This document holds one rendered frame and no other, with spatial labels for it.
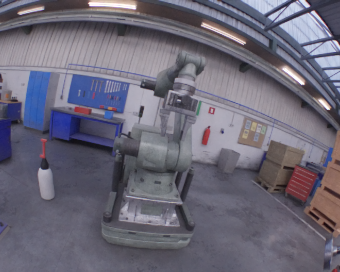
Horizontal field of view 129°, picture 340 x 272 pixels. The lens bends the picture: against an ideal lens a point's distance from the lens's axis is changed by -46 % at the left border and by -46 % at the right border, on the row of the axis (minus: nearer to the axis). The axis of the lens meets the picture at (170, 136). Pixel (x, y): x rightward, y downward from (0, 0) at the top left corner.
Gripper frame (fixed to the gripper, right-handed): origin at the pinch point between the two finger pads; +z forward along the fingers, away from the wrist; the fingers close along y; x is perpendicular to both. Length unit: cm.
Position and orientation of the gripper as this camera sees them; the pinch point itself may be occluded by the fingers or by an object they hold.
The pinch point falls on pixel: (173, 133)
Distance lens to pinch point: 108.5
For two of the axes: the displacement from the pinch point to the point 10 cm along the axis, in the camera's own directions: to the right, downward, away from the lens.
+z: -2.4, 9.6, 1.7
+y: -9.6, -2.0, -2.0
